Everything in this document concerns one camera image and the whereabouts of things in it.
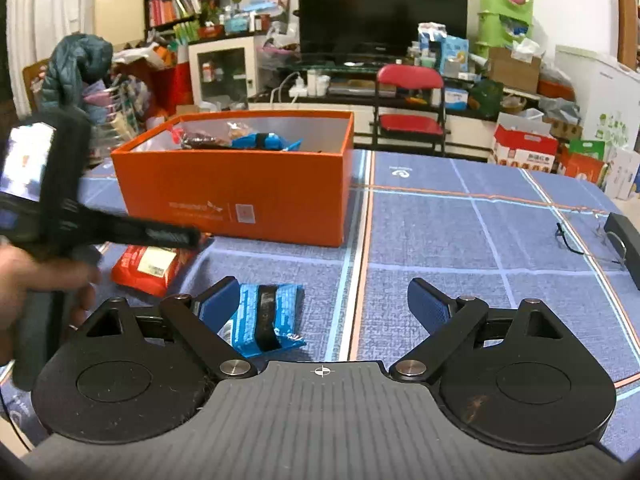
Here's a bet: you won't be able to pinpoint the blue black striped snack pack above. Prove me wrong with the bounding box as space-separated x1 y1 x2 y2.
218 284 306 359

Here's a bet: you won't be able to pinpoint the red snack bag yellow label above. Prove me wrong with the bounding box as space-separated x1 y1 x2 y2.
111 235 208 297

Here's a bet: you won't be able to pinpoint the person's left hand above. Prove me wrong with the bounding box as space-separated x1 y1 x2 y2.
1 244 101 365

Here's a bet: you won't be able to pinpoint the blue patterned tablecloth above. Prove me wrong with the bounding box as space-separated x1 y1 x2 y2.
0 146 640 463

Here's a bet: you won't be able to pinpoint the teal puffer jacket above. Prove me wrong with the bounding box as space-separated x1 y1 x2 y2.
40 34 114 114

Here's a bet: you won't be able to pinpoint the orange cardboard box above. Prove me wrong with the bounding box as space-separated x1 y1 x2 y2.
112 110 355 247

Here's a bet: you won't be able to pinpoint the blue oreo pack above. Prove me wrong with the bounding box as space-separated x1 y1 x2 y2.
231 132 302 152

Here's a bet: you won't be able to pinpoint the red white cardboard carton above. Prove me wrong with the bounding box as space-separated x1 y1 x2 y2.
488 113 559 174

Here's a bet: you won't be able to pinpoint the white air conditioner unit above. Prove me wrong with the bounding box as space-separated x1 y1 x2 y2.
94 0 144 49

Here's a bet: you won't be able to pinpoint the white glass door cabinet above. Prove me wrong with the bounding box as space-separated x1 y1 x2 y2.
188 36 260 112

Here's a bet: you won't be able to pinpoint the red folding chair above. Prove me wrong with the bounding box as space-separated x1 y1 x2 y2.
372 64 449 156

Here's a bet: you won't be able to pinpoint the brown cardboard box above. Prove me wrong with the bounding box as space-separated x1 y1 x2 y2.
486 47 541 93

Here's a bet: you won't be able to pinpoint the green stacked storage bins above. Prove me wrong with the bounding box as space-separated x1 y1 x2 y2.
475 0 535 58

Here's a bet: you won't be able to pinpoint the black flat television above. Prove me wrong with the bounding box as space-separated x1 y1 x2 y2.
298 0 468 56

